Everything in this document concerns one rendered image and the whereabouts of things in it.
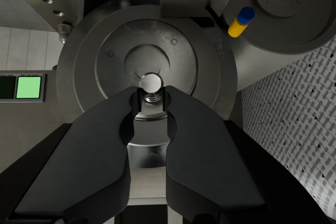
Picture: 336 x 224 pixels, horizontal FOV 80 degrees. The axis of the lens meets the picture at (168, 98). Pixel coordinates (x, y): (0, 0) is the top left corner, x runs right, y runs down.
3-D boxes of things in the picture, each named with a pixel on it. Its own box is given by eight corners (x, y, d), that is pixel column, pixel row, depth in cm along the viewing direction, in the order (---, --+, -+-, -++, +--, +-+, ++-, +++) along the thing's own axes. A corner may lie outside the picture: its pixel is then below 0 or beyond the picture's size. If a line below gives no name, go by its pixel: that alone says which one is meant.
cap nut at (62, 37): (70, 23, 49) (68, 40, 49) (76, 31, 53) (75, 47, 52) (54, 23, 49) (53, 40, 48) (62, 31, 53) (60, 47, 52)
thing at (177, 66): (185, 9, 15) (210, 104, 14) (182, 23, 17) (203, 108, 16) (86, 27, 15) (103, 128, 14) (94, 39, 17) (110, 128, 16)
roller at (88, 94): (216, 4, 17) (225, 144, 15) (182, 82, 42) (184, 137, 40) (77, 3, 16) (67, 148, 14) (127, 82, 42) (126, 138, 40)
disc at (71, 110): (231, -7, 18) (245, 166, 15) (229, -4, 19) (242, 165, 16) (62, -10, 17) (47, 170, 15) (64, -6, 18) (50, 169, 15)
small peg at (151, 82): (162, 70, 12) (165, 94, 11) (161, 82, 14) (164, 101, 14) (137, 72, 11) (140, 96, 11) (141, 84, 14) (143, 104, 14)
